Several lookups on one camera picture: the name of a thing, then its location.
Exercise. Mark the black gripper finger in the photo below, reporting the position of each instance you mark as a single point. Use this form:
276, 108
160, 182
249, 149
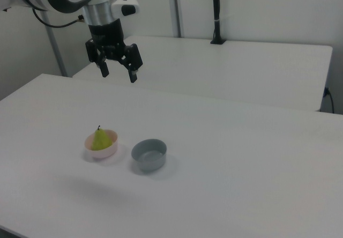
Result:
104, 67
134, 61

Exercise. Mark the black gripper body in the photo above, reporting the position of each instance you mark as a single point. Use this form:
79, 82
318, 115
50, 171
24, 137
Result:
107, 39

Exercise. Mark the green pear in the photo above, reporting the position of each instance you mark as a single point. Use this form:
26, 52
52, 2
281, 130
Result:
100, 141

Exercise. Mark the pink plastic bowl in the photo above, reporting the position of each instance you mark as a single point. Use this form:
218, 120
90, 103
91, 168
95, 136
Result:
104, 155

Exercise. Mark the grey plastic bowl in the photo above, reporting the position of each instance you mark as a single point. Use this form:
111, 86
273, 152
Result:
150, 165

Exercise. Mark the white table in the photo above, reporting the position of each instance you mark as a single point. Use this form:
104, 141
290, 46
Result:
227, 69

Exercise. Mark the grey metal frame post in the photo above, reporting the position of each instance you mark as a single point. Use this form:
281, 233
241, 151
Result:
175, 7
56, 50

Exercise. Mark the black camera pole with clamp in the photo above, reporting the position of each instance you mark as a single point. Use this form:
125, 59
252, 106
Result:
216, 7

